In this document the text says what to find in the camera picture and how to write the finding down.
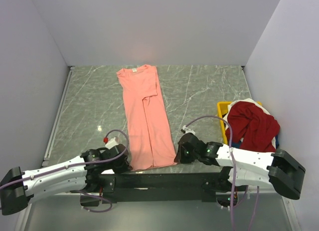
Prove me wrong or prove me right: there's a pink t shirt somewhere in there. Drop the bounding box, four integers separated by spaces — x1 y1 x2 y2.
117 64 176 171

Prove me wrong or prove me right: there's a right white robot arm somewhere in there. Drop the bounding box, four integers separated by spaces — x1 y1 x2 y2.
175 133 306 200

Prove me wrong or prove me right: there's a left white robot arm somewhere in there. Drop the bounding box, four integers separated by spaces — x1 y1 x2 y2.
0 144 132 216

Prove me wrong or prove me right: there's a black base beam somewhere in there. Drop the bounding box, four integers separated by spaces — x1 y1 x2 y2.
84 172 232 203

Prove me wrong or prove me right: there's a blue t shirt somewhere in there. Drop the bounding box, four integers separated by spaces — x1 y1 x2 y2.
232 135 280 149

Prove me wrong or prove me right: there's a yellow plastic bin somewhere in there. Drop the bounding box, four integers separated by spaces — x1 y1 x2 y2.
217 98 262 144

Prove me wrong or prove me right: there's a red t shirt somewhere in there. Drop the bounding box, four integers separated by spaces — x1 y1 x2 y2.
225 100 281 153

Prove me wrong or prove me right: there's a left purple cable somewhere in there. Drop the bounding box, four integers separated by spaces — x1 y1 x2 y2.
0 129 130 213

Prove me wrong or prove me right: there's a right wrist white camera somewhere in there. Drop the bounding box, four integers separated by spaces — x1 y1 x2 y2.
181 125 196 135

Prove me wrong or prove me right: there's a wrist white camera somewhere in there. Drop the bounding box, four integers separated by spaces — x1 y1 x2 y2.
181 125 196 135
103 137 119 149

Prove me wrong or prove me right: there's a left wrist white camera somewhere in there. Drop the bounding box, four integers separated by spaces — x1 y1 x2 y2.
103 137 119 149

